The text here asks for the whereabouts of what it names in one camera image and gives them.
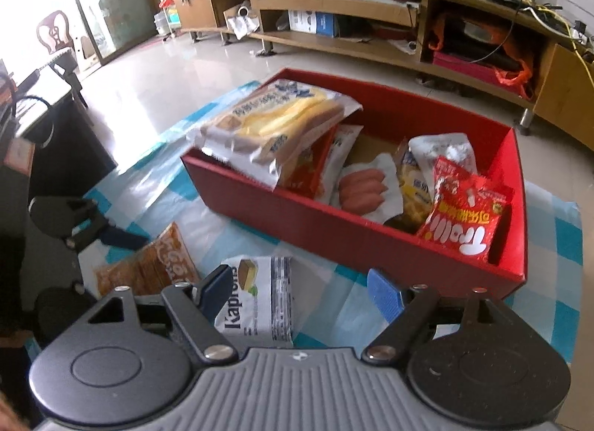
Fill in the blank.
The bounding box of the red cardboard box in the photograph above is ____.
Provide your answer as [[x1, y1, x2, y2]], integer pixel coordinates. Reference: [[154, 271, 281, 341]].
[[180, 68, 529, 302]]

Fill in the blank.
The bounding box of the yellow cable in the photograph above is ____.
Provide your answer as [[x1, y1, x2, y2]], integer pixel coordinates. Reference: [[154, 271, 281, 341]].
[[515, 0, 594, 65]]

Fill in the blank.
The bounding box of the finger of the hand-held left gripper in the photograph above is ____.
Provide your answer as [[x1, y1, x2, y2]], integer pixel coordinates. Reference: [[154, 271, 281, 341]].
[[65, 221, 150, 254]]

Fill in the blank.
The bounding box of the wooden chair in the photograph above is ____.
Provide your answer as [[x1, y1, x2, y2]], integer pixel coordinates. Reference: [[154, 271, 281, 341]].
[[36, 10, 77, 58]]

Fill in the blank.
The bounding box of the blue checked tablecloth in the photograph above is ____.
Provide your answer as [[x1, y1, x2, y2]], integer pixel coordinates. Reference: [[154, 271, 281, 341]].
[[23, 81, 584, 431]]

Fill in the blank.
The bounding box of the wooden tv stand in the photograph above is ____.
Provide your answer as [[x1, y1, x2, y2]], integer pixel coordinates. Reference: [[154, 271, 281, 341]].
[[174, 0, 594, 153]]

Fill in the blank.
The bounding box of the orange bag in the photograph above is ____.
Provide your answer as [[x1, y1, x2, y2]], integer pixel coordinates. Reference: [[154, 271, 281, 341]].
[[427, 11, 539, 100]]

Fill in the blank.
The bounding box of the open cardboard box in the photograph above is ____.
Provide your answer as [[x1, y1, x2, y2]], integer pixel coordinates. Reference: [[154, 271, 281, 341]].
[[223, 0, 261, 40]]

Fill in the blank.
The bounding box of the dark chair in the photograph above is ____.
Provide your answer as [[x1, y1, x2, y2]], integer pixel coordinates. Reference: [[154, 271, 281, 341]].
[[0, 97, 117, 246]]

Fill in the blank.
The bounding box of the white and red snack packet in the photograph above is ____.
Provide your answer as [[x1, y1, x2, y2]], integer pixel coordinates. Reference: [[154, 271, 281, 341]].
[[281, 124, 364, 203]]

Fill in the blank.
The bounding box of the sausage packet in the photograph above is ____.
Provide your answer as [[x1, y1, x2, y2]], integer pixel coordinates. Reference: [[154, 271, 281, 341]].
[[332, 155, 404, 223]]

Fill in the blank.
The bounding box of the brown snack packet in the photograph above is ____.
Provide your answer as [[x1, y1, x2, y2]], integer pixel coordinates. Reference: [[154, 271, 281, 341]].
[[93, 221, 201, 298]]

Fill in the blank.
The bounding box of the small white snack packet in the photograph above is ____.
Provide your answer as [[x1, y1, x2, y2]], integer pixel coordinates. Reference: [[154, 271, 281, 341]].
[[408, 133, 475, 181]]

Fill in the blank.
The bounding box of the white wafer packet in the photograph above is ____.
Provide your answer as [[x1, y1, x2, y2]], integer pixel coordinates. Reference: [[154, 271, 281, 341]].
[[214, 255, 295, 346]]

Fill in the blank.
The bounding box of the blue and white box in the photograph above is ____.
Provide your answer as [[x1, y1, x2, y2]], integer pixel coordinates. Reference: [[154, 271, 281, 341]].
[[288, 10, 336, 37]]

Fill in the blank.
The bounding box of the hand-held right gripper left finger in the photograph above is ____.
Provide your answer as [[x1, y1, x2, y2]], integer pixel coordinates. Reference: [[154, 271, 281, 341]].
[[85, 265, 238, 363]]

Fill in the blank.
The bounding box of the yellow twist snack packet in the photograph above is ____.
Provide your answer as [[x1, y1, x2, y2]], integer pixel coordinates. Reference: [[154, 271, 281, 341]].
[[394, 136, 437, 232]]

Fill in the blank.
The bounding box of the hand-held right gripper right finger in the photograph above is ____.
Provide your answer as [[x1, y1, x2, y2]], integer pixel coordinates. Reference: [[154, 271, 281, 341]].
[[361, 268, 509, 363]]

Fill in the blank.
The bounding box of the red gummy candy packet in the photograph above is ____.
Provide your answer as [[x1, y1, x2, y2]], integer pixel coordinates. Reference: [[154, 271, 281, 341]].
[[415, 156, 515, 264]]

